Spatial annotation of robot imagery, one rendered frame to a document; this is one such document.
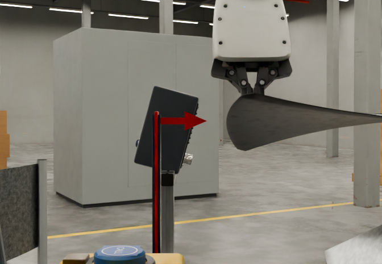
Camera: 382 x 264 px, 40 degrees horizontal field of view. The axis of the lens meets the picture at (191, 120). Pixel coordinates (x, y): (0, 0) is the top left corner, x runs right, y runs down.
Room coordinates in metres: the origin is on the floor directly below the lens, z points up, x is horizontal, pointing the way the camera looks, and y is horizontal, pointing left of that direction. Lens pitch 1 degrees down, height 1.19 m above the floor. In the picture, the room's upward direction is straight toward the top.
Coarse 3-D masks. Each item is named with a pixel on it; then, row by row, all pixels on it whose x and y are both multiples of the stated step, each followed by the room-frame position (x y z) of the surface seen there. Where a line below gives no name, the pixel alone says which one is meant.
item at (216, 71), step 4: (216, 60) 0.70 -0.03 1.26; (220, 60) 0.70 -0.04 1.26; (216, 64) 0.69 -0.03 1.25; (220, 64) 0.69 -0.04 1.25; (212, 68) 0.69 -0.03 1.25; (216, 68) 0.69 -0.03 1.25; (220, 68) 0.69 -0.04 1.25; (224, 68) 0.69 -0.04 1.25; (212, 72) 0.69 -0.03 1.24; (216, 72) 0.69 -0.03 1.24; (220, 72) 0.69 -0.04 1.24; (224, 72) 0.69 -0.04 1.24; (212, 76) 0.70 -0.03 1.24; (216, 76) 0.69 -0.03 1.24; (220, 76) 0.69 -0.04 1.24; (224, 76) 0.69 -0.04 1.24
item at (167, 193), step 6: (162, 192) 1.17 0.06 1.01; (168, 192) 1.17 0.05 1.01; (174, 192) 1.20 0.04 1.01; (162, 198) 1.17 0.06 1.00; (168, 198) 1.17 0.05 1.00; (174, 198) 1.20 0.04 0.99; (162, 204) 1.17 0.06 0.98; (168, 204) 1.17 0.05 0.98; (174, 204) 1.20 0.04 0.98; (162, 210) 1.17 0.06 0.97; (168, 210) 1.17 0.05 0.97; (174, 210) 1.20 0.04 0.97; (162, 216) 1.17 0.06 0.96; (168, 216) 1.17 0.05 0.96; (174, 216) 1.20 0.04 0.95; (162, 222) 1.17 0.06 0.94; (168, 222) 1.17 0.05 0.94; (174, 222) 1.20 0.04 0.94; (162, 228) 1.17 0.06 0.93; (168, 228) 1.17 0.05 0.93; (174, 228) 1.20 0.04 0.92; (162, 234) 1.17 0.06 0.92; (168, 234) 1.17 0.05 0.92; (174, 234) 1.20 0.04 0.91; (162, 240) 1.17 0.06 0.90; (168, 240) 1.17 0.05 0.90; (174, 240) 1.20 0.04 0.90; (162, 246) 1.17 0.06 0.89; (168, 246) 1.17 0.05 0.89; (174, 246) 1.20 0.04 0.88; (162, 252) 1.17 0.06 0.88; (168, 252) 1.17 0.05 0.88; (174, 252) 1.20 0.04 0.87
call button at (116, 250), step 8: (104, 248) 0.42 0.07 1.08; (112, 248) 0.42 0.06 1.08; (120, 248) 0.42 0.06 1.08; (128, 248) 0.42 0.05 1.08; (136, 248) 0.42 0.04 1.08; (96, 256) 0.40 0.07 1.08; (104, 256) 0.39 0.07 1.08; (112, 256) 0.39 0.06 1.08; (120, 256) 0.39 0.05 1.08; (128, 256) 0.39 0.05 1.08; (136, 256) 0.40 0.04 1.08; (144, 256) 0.41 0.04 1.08
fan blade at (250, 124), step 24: (240, 96) 0.58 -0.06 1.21; (264, 96) 0.57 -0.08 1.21; (240, 120) 0.67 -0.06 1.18; (264, 120) 0.67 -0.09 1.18; (288, 120) 0.67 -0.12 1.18; (312, 120) 0.67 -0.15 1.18; (336, 120) 0.67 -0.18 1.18; (360, 120) 0.67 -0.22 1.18; (240, 144) 0.76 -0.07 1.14; (264, 144) 0.77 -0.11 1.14
